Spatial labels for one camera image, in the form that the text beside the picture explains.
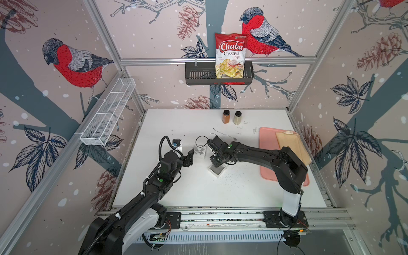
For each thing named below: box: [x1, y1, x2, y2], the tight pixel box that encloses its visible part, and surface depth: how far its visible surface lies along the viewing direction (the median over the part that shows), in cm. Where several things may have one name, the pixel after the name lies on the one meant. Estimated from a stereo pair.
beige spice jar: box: [233, 110, 243, 126], surface depth 109 cm
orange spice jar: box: [222, 109, 231, 124], surface depth 109 cm
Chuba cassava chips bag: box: [214, 32, 249, 85], surface depth 87 cm
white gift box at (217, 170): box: [208, 164, 227, 177], surface depth 89 cm
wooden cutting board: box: [275, 130, 312, 166], surface depth 103 cm
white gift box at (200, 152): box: [193, 144, 207, 160], surface depth 95 cm
